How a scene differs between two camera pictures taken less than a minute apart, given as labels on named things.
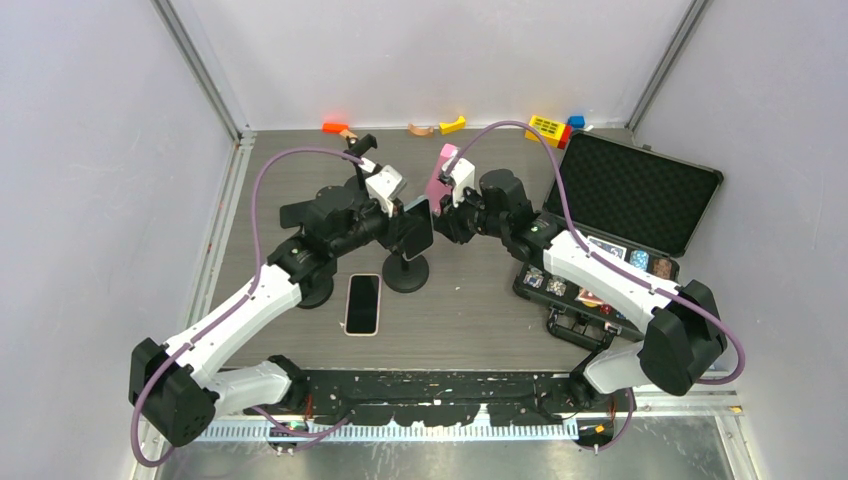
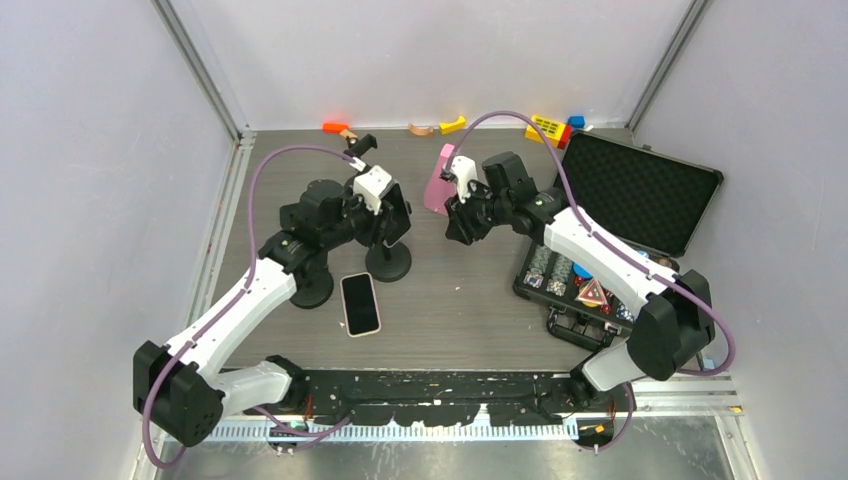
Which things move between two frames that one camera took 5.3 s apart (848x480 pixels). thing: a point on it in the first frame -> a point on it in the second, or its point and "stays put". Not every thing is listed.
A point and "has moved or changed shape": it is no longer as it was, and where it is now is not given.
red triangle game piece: (587, 296) stays put
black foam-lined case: (629, 198) stays put
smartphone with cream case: (363, 304) stays put
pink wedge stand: (436, 190) stays put
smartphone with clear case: (419, 227) has moved or changed shape
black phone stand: (405, 276) -> (388, 264)
